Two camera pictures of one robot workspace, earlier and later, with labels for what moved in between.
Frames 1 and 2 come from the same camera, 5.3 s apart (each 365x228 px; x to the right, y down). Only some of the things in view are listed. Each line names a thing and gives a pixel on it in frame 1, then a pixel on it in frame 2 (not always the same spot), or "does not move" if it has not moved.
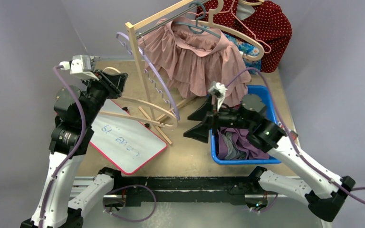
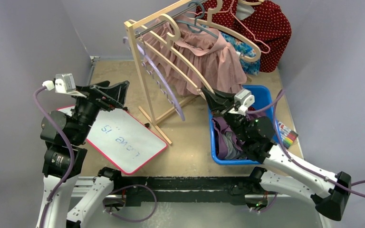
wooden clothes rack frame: [130, 26] does not move
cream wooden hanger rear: [211, 22] does not move
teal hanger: [196, 29] does not move
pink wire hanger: [233, 14] does not move
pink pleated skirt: [198, 60] does not move
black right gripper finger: [204, 112] → [220, 104]
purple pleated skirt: [234, 144] does not move
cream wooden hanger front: [155, 123] → [172, 38]
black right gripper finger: [200, 131] → [219, 99]
